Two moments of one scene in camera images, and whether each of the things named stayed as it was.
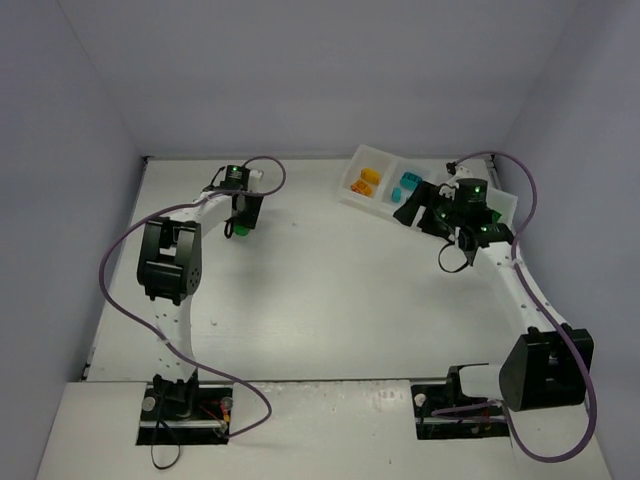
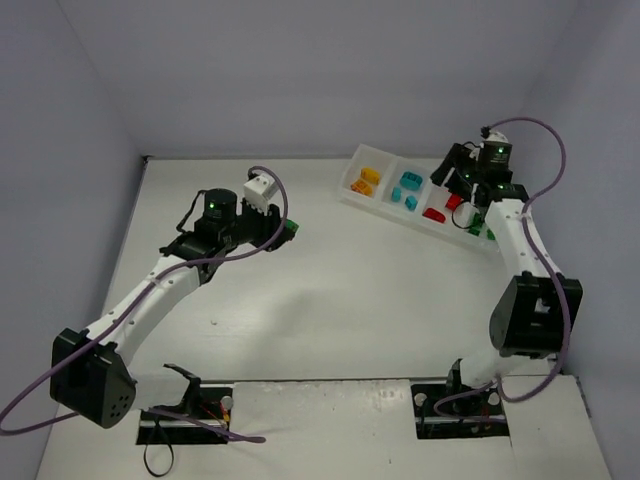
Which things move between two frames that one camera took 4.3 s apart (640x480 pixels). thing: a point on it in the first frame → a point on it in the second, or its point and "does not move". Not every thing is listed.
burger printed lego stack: (370, 175) does not move
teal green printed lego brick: (409, 181) does not move
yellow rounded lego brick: (362, 187) does not move
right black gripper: (427, 201) → (458, 167)
